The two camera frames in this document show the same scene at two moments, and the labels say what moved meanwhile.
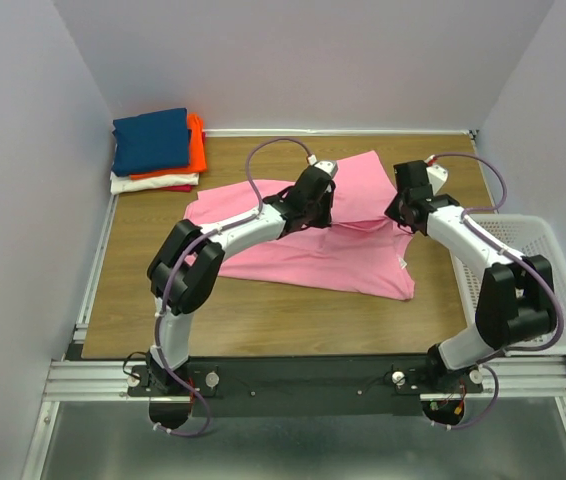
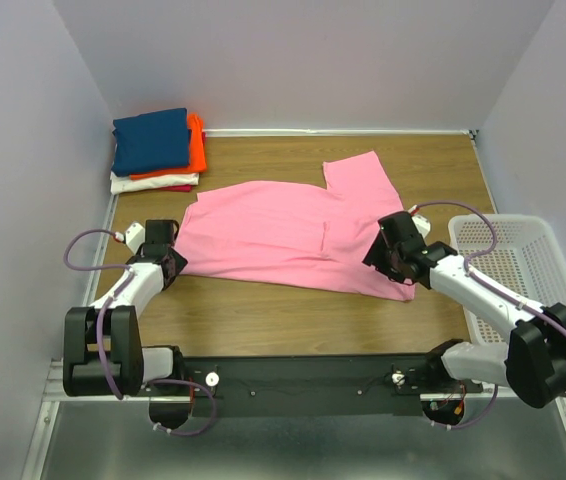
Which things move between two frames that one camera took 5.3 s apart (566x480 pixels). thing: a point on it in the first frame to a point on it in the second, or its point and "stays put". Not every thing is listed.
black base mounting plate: [304, 387] stays put
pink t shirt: [363, 250] stays put
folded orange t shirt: [197, 153] stays put
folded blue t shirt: [145, 141] stays put
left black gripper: [326, 219] to [180, 261]
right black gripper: [392, 211] to [378, 259]
